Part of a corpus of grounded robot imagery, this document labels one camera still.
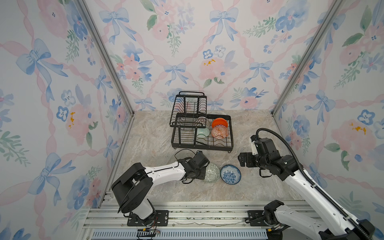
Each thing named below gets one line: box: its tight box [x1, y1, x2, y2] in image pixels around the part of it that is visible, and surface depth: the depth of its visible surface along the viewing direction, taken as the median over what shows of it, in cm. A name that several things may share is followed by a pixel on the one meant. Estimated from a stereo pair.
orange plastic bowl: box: [212, 117, 229, 129], surface depth 105 cm
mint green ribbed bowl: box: [196, 127, 210, 138], surface depth 105 cm
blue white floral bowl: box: [220, 164, 242, 185], surface depth 88 cm
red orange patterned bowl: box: [211, 124, 229, 140], surface depth 105 cm
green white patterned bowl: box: [204, 163, 220, 183], surface depth 89 cm
